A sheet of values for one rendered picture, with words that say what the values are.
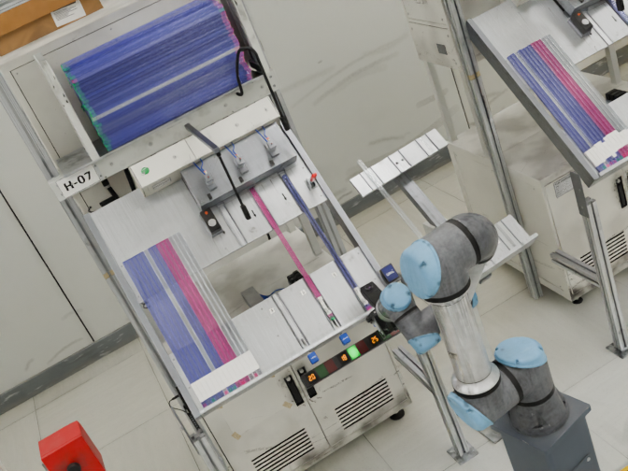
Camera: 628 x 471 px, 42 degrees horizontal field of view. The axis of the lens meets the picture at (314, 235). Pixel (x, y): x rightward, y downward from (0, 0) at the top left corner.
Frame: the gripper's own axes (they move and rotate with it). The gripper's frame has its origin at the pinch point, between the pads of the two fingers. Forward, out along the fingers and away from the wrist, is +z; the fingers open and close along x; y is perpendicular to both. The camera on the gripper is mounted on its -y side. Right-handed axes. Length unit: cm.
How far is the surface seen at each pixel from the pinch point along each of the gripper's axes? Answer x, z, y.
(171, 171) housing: -30, -6, -70
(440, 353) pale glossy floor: 35, 90, 14
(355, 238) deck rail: 8.2, 1.1, -24.6
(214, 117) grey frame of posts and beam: -10, -4, -80
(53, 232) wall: -80, 145, -136
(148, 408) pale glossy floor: -80, 146, -37
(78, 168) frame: -54, -11, -82
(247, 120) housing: -2, -6, -73
